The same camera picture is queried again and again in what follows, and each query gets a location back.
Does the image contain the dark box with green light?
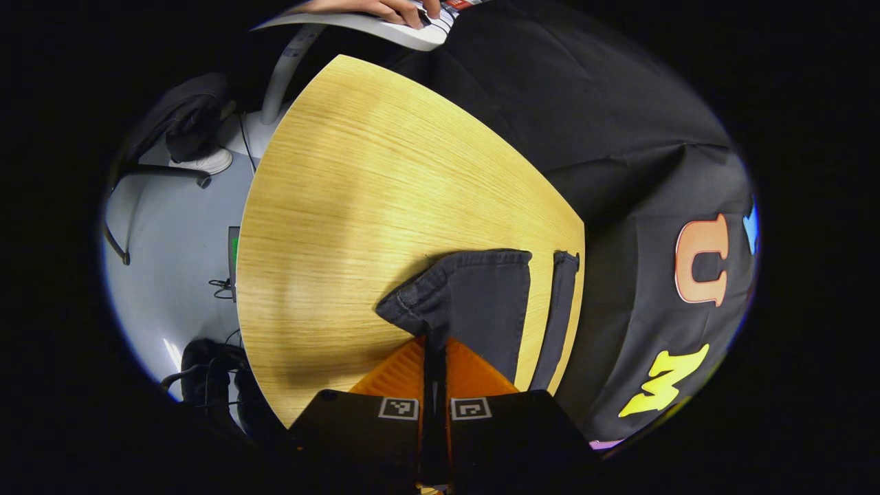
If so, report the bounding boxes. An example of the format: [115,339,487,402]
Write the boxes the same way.
[228,226,241,302]

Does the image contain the black backdrop cloth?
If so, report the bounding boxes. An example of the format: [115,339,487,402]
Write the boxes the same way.
[385,0,760,448]

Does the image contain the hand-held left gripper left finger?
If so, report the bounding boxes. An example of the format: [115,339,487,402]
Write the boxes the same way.
[285,330,436,495]

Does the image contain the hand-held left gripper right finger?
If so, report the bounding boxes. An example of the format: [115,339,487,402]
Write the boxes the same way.
[435,330,599,495]

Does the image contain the black office chair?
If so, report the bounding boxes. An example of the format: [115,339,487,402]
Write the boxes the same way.
[102,72,239,266]
[162,337,284,444]

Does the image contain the white pedestal table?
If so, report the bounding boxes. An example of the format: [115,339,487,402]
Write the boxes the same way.
[237,10,456,167]

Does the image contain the black jeans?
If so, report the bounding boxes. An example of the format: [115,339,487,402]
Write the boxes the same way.
[375,249,582,394]

